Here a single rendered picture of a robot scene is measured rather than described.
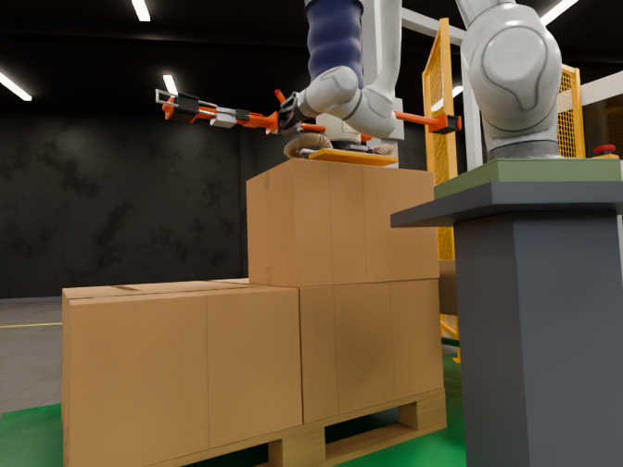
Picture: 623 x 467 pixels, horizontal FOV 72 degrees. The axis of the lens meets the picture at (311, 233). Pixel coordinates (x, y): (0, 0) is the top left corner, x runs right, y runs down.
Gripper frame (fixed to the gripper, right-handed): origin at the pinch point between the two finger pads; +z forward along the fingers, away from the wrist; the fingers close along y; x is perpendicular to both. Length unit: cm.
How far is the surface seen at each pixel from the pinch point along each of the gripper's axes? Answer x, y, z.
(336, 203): 9.9, 30.8, -19.5
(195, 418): -37, 88, -19
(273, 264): -5.0, 49.7, -2.6
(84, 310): -62, 59, -19
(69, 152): -27, -205, 884
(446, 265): 61, 53, -19
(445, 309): 61, 69, -17
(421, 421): 42, 106, -20
